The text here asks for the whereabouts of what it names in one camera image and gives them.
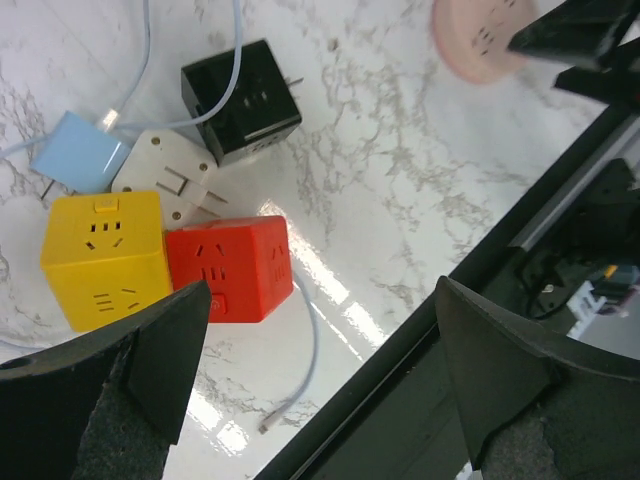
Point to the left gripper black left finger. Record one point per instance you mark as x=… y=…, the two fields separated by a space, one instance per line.
x=108 y=404

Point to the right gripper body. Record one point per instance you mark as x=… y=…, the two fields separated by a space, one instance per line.
x=610 y=75

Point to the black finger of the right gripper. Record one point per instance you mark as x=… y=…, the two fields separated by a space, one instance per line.
x=541 y=38

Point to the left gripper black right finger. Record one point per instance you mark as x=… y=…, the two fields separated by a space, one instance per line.
x=535 y=404

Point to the yellow cube plug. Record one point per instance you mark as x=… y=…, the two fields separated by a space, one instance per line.
x=104 y=256

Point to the red cube socket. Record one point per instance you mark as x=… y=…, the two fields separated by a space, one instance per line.
x=245 y=262

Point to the blue plug adapter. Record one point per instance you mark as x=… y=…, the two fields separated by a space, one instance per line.
x=80 y=156

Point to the white plug adapter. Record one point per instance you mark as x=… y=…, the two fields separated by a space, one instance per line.
x=182 y=172

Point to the black cube adapter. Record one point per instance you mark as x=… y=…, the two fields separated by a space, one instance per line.
x=261 y=111

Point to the pink round socket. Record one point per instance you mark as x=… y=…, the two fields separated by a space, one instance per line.
x=472 y=36

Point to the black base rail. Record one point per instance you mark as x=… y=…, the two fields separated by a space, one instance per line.
x=397 y=417

